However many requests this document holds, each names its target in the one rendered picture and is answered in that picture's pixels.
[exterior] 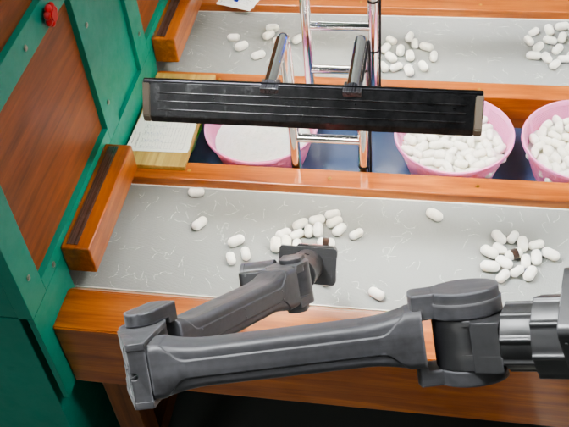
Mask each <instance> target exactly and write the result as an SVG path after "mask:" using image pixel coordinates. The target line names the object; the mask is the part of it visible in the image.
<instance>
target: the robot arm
mask: <svg viewBox="0 0 569 427"><path fill-rule="evenodd" d="M337 257H338V250H337V248H336V247H334V246H324V245H319V244H307V243H299V244H298V245H297V246H291V245H284V244H282V245H281V246H280V247H279V261H278V262H277V261H276V260H275V259H273V260H266V261H259V262H252V263H242V264H241V265H240V273H239V280H240V287H238V288H236V289H234V290H232V291H229V292H227V293H225V294H223V295H221V296H219V297H216V298H214V299H212V300H210V301H208V302H204V303H203V304H201V305H199V306H197V307H194V308H192V309H190V310H187V311H185V312H183V313H181V314H178V315H177V312H176V307H175V301H155V302H148V303H145V304H143V305H141V306H139V307H137V308H133V309H131V310H129V311H127V312H125V313H124V322H125V324H124V325H122V326H120V327H119V330H118V331H117V332H118V337H119V344H120V349H121V351H122V353H123V359H124V367H125V373H126V383H127V391H128V392H129V395H130V399H131V401H132V402H133V405H134V407H135V410H145V409H153V408H155V407H156V406H157V405H158V404H159V403H160V401H161V400H163V399H165V398H168V397H170V396H172V395H174V394H177V393H180V392H182V391H187V390H190V389H194V388H198V387H203V386H208V385H222V384H229V383H236V382H244V381H251V380H265V379H272V378H279V377H287V376H295V375H302V374H316V373H323V372H330V371H338V370H346V369H359V368H367V367H399V368H407V369H416V370H417V377H418V384H419V385H420V386H421V387H423V388H424V387H432V386H439V385H447V386H452V387H460V388H470V387H480V386H486V385H493V384H496V383H499V382H501V381H502V380H505V379H506V378H508V376H509V375H510V371H511V372H538V374H539V378H540V379H558V380H569V268H564V272H563V279H562V285H561V294H543V295H540V296H536V297H534V298H533V300H532V301H511V302H505V305H504V307H503V305H502V298H501V292H500V291H499V284H498V281H497V280H492V279H485V278H471V279H461V280H450V281H446V282H442V283H439V284H436V285H433V286H428V287H421V288H414V289H409V290H408V291H407V292H406V299H407V304H405V305H402V306H401V307H399V308H395V309H393V310H390V311H388V312H385V313H379V314H375V315H372V316H367V317H362V318H356V319H343V320H336V321H329V322H322V323H315V324H302V325H295V326H288V327H281V328H274V329H267V330H254V331H247V332H240V331H242V330H243V329H245V328H247V327H249V326H251V325H253V324H255V323H256V322H258V321H260V320H262V319H265V318H266V317H267V316H269V315H271V314H273V313H276V312H281V311H288V313H303V312H306V311H307V310H308V309H309V307H310V306H309V304H310V303H312V302H314V295H313V290H312V286H313V284H314V285H325V286H333V285H334V284H335V282H336V264H337ZM424 320H431V325H432V332H433V338H434V350H435V356H436V360H432V361H428V359H427V353H426V346H425V340H424V334H423V321H424ZM238 332H240V333H238ZM509 370H510V371H509Z"/></svg>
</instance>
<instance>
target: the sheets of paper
mask: <svg viewBox="0 0 569 427"><path fill-rule="evenodd" d="M195 128H196V124H192V123H175V122H156V121H145V120H144V117H143V110H142V114H141V117H140V118H139V120H138V123H137V125H136V127H135V129H134V131H133V133H132V135H131V137H130V140H129V142H128V144H127V145H130V146H132V150H133V151H146V152H168V153H187V152H188V150H189V149H190V145H191V139H192V137H193V134H194V131H195Z"/></svg>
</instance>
